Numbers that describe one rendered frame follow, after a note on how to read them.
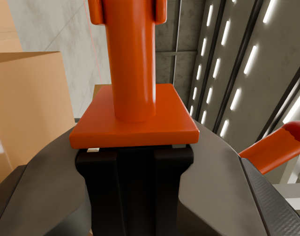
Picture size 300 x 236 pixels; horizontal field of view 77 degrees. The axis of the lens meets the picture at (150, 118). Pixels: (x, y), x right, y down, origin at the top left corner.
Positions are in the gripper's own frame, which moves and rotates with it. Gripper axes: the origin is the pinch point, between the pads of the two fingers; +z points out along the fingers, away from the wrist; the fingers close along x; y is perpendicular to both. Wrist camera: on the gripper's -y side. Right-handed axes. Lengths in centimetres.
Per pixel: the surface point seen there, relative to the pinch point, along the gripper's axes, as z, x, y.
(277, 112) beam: 547, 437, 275
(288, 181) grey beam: 182, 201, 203
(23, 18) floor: 189, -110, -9
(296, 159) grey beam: 185, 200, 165
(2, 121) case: 4.8, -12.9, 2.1
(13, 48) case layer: 74, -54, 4
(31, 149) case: 7.2, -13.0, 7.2
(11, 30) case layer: 77, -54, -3
